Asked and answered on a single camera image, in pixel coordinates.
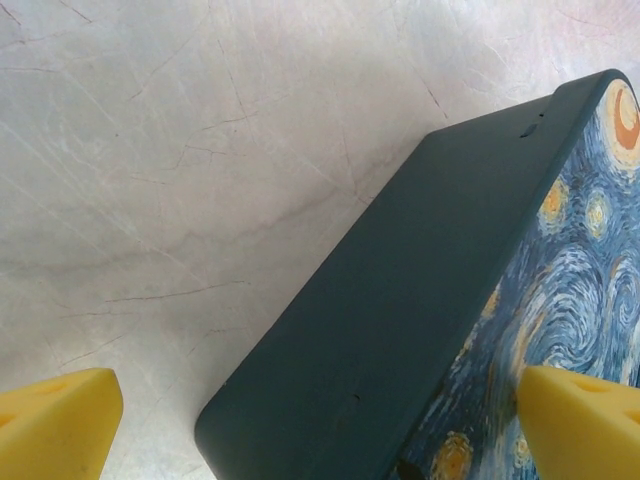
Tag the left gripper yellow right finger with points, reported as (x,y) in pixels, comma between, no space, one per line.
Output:
(585,430)

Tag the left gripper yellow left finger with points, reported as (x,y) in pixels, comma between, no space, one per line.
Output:
(55,430)

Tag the blue starry night print box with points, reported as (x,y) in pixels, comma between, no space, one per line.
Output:
(380,310)

